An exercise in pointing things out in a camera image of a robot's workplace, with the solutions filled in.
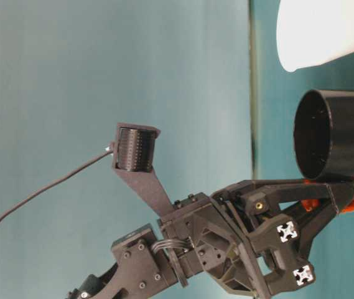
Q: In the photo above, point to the blue-green table cloth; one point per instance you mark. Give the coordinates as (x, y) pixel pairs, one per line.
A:
(273, 130)

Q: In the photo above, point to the blue-green backdrop sheet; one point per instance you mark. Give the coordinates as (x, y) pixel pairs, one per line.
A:
(71, 62)

